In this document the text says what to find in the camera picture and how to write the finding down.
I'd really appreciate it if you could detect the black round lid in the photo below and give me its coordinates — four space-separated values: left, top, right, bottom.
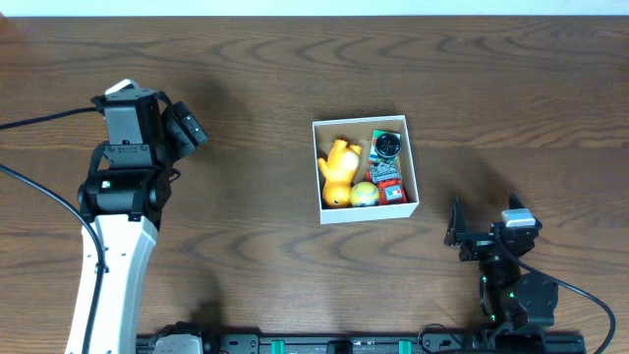
374 133 402 159

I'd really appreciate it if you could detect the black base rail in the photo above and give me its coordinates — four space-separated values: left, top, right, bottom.
135 324 587 354

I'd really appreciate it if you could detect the colourful puzzle cube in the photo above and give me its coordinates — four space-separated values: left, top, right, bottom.
369 130 399 163

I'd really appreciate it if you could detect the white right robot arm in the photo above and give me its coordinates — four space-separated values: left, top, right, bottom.
138 115 559 354

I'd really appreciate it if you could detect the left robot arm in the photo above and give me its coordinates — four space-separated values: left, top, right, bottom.
66 80 207 353

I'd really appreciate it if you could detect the white cardboard box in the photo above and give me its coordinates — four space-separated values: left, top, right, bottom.
313 115 420 224

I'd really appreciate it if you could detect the yellow grey striped ball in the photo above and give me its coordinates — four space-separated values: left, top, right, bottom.
350 182 379 207

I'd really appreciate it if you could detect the red toy truck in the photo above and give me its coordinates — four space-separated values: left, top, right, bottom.
366 161 408 206

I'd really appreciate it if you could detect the orange rubber animal toy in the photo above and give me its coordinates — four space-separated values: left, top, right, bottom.
317 140 362 208

